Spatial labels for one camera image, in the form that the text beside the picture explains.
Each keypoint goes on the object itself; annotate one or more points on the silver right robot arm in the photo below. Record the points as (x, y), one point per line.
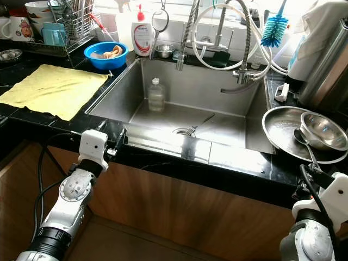
(304, 239)

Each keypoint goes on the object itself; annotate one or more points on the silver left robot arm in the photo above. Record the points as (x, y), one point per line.
(68, 209)

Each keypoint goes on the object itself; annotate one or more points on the steel ladle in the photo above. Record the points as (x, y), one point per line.
(302, 138)

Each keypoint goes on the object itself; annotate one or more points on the medium steel bowl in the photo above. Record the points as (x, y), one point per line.
(325, 131)

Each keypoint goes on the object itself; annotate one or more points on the clear plastic bottle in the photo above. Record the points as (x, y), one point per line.
(156, 98)

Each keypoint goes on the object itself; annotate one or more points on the large steel plate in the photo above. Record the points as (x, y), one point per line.
(280, 128)

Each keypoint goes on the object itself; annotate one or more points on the steel sink drain strainer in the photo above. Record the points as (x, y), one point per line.
(185, 130)

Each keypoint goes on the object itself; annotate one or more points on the yellow cloth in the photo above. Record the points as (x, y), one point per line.
(54, 89)

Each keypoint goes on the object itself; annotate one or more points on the blue plastic bowl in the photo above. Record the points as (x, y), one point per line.
(106, 61)

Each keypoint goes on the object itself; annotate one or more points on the beige food piece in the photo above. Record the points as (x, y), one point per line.
(114, 51)

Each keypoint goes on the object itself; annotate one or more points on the small white plastic clip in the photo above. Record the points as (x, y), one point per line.
(282, 92)

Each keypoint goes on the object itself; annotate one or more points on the tiny steel bowl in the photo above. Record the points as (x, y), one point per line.
(164, 51)

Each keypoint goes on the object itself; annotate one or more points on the stainless steel sink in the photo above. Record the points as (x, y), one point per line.
(217, 106)

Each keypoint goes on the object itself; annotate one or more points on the white red pump soap bottle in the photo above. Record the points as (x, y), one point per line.
(142, 38)

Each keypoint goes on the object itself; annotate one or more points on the tall steel pot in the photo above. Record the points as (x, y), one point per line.
(326, 76)

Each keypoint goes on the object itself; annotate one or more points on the teal plastic cup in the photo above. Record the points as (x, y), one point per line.
(55, 35)

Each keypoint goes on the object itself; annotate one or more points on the small flat steel dish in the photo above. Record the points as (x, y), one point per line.
(11, 55)

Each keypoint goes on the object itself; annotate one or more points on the white cartoon print mug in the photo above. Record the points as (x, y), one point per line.
(23, 30)

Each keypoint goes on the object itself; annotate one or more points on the white plastic bag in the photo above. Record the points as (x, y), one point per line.
(312, 38)

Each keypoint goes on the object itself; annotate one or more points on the steel spring faucet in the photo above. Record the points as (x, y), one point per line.
(249, 43)

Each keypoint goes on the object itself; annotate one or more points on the white red rimmed bowl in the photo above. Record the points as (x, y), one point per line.
(38, 8)

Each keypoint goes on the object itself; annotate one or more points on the blue bottle brush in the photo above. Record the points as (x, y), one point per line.
(274, 31)

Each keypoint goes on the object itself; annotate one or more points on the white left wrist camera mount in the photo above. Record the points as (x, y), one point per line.
(92, 144)

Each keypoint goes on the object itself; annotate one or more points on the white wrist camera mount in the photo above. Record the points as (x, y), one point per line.
(334, 193)
(92, 144)

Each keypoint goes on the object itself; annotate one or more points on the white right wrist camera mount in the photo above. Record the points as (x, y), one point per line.
(334, 193)

